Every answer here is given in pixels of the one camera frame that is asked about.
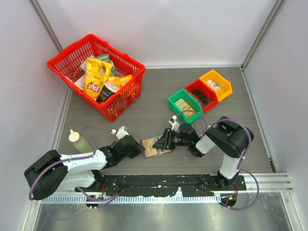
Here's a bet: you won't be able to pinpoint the black and white cup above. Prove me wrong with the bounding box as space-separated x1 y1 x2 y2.
96 81 120 104

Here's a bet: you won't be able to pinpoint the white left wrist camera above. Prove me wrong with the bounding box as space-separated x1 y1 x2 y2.
111 126 129 140

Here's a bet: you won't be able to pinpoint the white cable duct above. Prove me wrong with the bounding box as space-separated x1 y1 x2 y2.
41 194 221 204

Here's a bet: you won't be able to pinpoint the green snack packet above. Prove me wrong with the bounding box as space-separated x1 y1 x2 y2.
96 53 110 62

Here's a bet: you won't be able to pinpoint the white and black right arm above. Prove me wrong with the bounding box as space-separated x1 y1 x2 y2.
153 116 254 190

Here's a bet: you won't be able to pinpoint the dark item in red bin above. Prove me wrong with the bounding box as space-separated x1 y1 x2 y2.
192 89 216 106

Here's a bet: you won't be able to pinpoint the gold credit card left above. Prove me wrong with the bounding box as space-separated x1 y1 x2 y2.
141 138 157 157

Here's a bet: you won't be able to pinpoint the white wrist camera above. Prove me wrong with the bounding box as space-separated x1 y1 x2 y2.
111 126 129 140
168 115 180 132

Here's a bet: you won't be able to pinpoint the gold cards in green bin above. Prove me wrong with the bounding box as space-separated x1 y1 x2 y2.
175 99 194 119

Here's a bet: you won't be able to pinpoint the red plastic bin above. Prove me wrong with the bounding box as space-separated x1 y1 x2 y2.
185 79 218 114

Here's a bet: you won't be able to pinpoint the brown leather card holder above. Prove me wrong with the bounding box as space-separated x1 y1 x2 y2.
141 136 173 158

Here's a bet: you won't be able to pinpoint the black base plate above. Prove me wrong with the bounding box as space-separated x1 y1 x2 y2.
82 174 246 197

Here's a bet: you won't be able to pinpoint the green plastic bin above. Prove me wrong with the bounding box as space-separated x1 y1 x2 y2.
168 89 204 123

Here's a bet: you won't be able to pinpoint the red plastic shopping basket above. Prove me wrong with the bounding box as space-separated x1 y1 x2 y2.
47 34 145 122

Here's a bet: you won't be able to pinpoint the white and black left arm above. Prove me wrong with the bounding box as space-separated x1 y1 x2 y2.
24 135 145 201

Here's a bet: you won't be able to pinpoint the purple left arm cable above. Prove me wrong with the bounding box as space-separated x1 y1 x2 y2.
28 126 121 207

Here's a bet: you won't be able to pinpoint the yellow plastic bin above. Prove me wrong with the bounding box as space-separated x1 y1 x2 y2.
199 69 233 102

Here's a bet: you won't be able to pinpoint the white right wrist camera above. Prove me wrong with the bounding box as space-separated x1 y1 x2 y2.
168 115 180 132

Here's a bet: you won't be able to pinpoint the green squeeze bottle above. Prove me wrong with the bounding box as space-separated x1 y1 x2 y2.
68 129 93 154

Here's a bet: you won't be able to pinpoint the yellow snack packet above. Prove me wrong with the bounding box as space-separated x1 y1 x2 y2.
108 75 132 88

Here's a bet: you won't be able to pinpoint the white label in yellow bin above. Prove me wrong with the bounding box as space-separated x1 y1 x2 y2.
206 79 221 91

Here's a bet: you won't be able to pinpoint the yellow Lays chips bag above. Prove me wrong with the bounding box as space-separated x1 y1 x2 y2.
84 58 113 100

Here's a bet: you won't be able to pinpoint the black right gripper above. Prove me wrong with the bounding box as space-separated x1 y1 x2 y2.
153 128 190 150

